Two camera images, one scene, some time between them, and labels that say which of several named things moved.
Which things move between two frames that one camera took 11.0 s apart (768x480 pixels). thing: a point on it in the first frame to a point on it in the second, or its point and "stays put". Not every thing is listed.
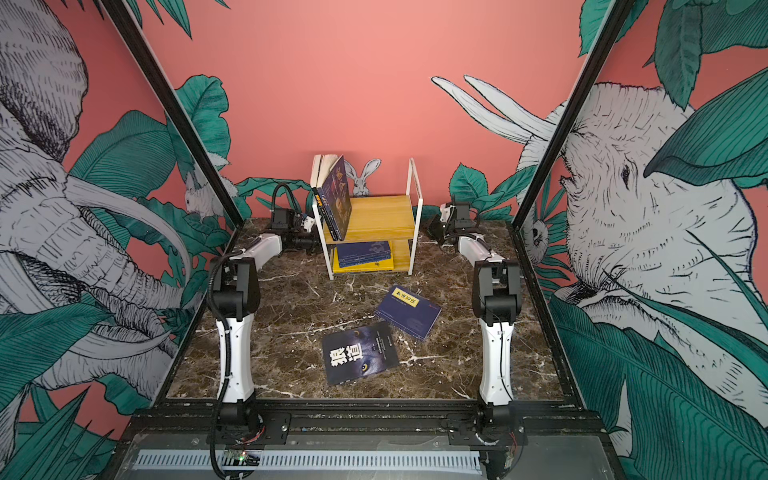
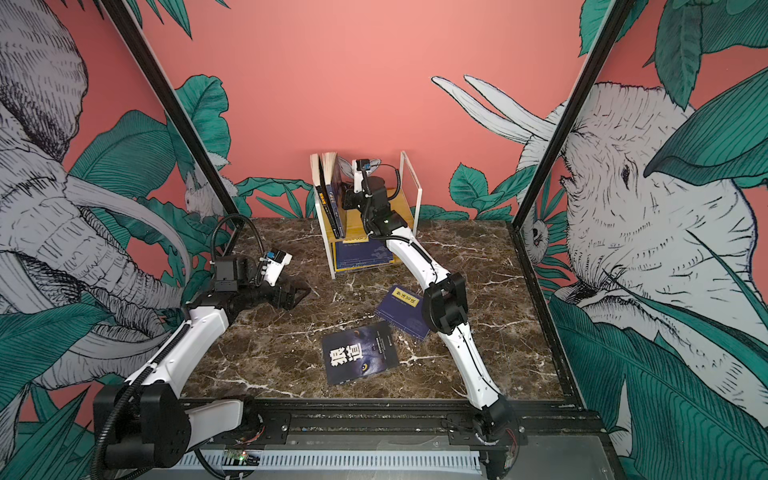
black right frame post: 609,30 stays put
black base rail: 369,423 stays put
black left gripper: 314,241 to 288,301
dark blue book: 352,254 stays put
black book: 355,352 stays put
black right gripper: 433,228 to 352,196
